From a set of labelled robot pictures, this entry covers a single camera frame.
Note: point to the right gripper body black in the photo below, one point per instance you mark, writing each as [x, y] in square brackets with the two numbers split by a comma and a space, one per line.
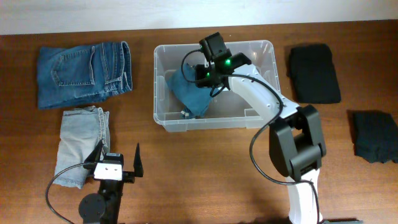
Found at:
[202, 79]

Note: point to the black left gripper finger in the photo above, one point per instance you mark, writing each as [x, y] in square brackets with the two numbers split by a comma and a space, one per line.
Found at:
[95, 154]
[137, 165]

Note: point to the blue denim garment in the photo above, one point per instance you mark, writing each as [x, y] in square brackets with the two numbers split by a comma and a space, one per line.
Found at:
[195, 100]

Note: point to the black garment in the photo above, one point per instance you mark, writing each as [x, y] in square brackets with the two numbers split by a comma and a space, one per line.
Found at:
[313, 74]

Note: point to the dark navy garment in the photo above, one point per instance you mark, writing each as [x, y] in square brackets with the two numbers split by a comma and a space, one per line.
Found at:
[375, 136]

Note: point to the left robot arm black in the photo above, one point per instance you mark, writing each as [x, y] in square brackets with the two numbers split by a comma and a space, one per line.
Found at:
[103, 207]

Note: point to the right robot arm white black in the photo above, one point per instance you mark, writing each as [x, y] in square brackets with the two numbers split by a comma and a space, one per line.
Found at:
[296, 142]

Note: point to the clear plastic storage container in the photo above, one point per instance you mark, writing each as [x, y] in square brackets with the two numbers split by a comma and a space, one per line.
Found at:
[227, 110]

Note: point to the light grey folded jeans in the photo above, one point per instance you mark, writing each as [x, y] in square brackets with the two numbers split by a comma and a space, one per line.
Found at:
[80, 132]

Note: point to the dark blue folded jeans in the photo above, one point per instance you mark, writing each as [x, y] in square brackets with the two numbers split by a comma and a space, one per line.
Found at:
[82, 75]

